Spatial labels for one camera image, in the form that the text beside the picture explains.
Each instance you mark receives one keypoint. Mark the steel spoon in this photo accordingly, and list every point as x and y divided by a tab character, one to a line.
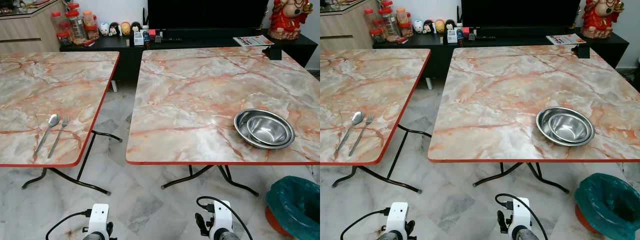
52	121
356	118

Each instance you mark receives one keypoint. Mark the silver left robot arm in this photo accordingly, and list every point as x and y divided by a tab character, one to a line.
94	237
392	236

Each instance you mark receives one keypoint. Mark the red waste bin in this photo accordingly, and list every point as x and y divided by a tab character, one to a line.
274	222
584	220

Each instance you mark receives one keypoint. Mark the large steel bowl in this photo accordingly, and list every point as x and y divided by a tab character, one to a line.
241	127
543	125

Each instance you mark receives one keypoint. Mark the small steel bowl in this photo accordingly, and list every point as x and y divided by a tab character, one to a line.
270	132
569	129

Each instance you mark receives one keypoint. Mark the steel fork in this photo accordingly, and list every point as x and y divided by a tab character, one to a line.
63	123
369	120

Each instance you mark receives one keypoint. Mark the small black box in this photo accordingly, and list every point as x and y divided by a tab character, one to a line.
581	51
274	53

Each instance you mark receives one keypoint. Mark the black tv console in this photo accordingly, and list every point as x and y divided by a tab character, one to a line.
520	35
210	36

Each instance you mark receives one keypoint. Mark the white orange magazine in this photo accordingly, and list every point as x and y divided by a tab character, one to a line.
252	40
565	39

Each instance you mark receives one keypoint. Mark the small white box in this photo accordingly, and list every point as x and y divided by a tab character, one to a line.
138	39
452	36

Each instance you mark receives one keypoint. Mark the small red-lid jar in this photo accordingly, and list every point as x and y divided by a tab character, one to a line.
64	39
375	36

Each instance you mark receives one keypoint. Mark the black white round figurine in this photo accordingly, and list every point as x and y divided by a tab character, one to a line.
429	26
114	29

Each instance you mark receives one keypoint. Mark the yellow round figurine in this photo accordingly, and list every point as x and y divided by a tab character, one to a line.
125	28
440	25

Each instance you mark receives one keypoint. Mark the jar with orange contents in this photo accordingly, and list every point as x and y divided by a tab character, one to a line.
90	25
403	22

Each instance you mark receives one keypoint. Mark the tall red-lid plastic jar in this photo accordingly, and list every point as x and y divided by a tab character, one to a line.
76	25
388	22

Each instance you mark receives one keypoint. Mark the black television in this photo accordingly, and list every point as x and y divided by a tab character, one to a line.
520	13
207	14

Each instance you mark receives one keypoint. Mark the light wooden cabinet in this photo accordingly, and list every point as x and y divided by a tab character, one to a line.
25	32
342	30

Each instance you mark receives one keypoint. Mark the clear red-lid plastic jar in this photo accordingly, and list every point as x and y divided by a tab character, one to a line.
57	21
369	19

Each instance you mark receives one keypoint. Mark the red gold statue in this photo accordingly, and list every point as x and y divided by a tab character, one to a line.
600	19
286	20

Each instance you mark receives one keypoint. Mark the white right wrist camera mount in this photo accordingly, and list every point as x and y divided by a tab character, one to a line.
223	217
521	215

